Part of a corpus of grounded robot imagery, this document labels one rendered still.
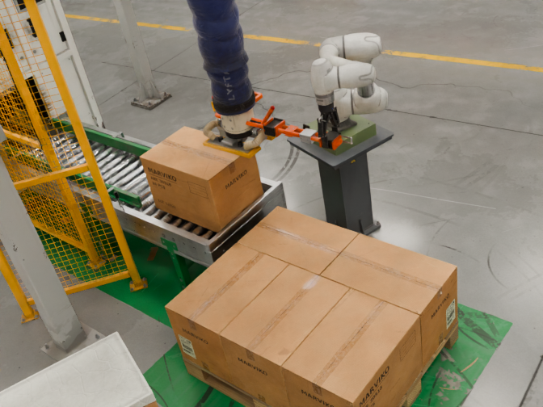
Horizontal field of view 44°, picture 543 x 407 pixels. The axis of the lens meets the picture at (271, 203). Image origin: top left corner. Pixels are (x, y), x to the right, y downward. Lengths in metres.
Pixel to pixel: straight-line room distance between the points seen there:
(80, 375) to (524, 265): 2.78
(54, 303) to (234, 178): 1.31
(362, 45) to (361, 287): 1.25
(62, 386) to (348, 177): 2.35
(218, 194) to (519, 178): 2.33
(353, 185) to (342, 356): 1.55
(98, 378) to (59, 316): 1.55
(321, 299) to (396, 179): 1.94
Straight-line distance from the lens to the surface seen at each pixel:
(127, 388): 2.68
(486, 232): 4.67
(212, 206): 3.89
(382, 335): 3.26
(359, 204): 4.54
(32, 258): 4.01
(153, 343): 4.27
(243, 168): 3.97
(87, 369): 2.82
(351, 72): 3.08
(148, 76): 7.04
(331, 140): 3.24
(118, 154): 5.18
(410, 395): 3.60
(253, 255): 3.80
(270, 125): 3.47
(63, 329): 4.34
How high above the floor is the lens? 2.95
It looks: 35 degrees down
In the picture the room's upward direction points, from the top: 12 degrees counter-clockwise
